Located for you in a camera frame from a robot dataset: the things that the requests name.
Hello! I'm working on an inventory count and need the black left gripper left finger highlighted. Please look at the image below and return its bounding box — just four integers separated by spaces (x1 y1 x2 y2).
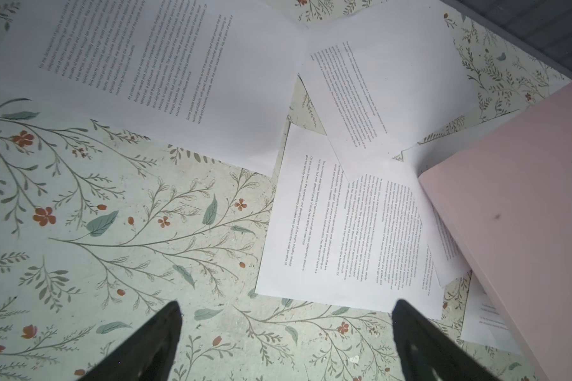
81 301 183 381

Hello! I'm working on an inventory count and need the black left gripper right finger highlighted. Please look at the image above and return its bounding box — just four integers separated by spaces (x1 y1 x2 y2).
392 299 497 380

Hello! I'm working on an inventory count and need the pink file folder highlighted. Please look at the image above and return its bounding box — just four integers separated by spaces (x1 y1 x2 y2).
419 83 572 380

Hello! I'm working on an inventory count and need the white printed paper sheet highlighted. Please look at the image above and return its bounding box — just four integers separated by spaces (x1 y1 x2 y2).
0 1 306 176

